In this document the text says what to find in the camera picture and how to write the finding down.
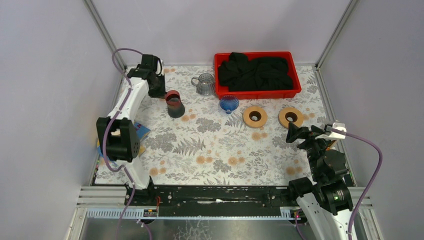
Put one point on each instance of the dark glass carafe red rim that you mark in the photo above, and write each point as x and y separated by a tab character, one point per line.
175	107

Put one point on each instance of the yellow blue cartoon book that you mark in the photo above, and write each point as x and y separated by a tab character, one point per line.
143	132

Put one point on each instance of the black cloth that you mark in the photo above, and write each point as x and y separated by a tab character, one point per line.
268	73

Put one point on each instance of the red plastic bin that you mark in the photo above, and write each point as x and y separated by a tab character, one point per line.
284	94

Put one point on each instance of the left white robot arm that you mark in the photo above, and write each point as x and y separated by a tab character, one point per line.
126	108

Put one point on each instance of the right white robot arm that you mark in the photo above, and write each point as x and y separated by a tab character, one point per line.
324	198

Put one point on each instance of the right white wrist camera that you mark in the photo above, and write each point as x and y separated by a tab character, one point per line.
333	132

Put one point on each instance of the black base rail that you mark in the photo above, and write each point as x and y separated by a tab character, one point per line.
213	200

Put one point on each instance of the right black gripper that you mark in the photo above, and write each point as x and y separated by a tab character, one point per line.
294	132

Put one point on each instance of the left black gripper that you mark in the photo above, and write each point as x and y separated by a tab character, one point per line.
157	88

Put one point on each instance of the floral table mat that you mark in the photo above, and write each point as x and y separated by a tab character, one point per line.
206	146

